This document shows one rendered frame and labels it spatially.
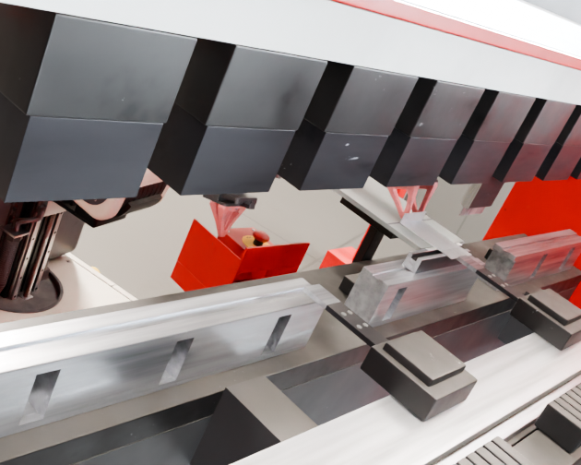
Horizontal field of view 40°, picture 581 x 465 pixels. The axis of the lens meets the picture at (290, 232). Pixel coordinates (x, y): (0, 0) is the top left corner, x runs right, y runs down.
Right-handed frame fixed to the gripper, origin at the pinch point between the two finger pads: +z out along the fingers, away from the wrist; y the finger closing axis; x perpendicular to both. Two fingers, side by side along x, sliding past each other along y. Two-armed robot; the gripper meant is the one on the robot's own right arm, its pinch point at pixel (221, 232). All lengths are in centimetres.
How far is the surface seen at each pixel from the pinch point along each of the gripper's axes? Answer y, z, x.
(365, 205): 26.0, -13.8, 10.9
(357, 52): 57, -42, -47
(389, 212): 28.9, -13.1, 15.6
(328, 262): -89, 50, 171
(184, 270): -4.0, 9.6, -4.5
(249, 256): 11.4, 1.0, -3.2
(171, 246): -122, 50, 104
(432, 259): 43.9, -8.7, 10.0
